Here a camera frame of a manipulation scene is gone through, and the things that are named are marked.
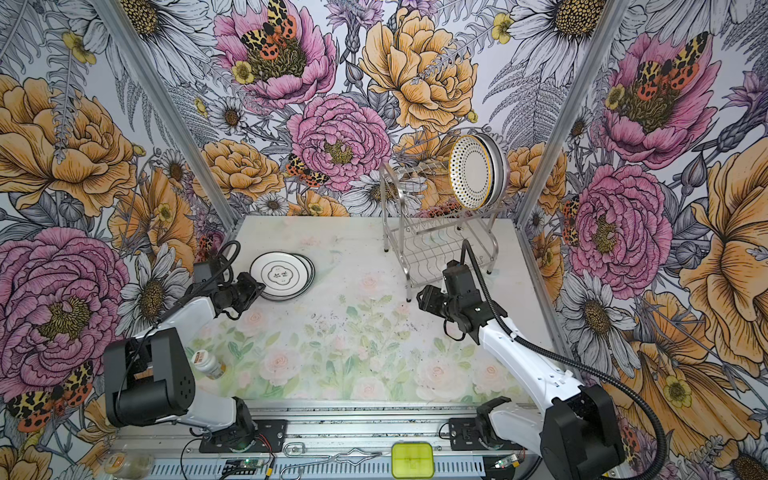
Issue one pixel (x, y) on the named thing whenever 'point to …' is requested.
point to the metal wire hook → (354, 456)
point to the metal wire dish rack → (424, 226)
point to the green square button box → (412, 460)
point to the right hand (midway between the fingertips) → (425, 307)
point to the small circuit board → (242, 466)
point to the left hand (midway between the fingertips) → (267, 291)
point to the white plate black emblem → (300, 275)
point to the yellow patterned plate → (470, 172)
